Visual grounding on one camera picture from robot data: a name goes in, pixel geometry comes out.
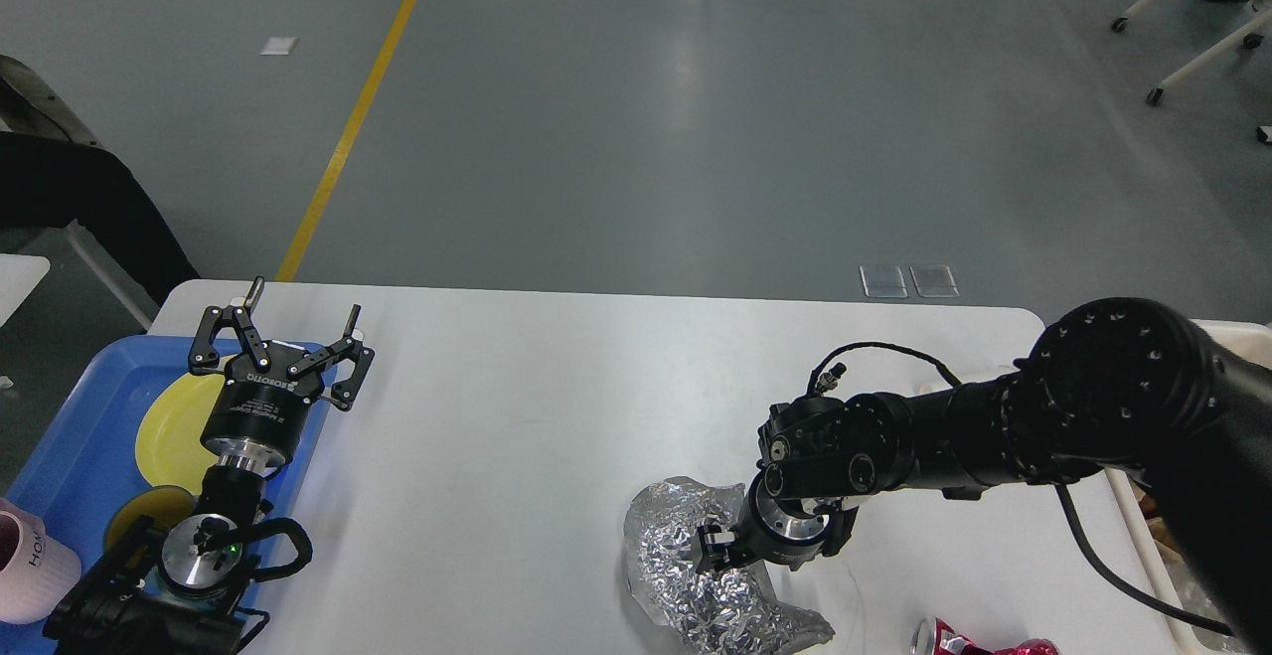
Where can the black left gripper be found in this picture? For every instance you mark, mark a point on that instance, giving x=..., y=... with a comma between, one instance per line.
x=263, y=407

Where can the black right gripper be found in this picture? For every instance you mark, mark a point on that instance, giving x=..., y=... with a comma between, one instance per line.
x=765, y=532

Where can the aluminium foil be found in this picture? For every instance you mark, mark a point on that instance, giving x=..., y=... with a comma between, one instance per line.
x=1189, y=589
x=734, y=612

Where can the yellow plastic plate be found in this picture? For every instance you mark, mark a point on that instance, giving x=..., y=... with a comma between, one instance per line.
x=168, y=448

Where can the crushed red can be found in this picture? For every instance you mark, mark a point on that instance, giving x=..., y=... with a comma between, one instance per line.
x=935, y=636

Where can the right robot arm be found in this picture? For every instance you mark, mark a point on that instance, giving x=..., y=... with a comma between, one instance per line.
x=1120, y=383

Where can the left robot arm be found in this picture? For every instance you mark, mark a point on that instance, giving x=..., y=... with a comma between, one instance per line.
x=178, y=589

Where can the small white side table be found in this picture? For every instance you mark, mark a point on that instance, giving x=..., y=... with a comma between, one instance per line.
x=20, y=275

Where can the pink mug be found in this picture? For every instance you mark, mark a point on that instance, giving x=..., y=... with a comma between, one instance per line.
x=37, y=571

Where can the white plastic bin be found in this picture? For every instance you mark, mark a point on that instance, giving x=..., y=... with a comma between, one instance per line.
x=1251, y=341

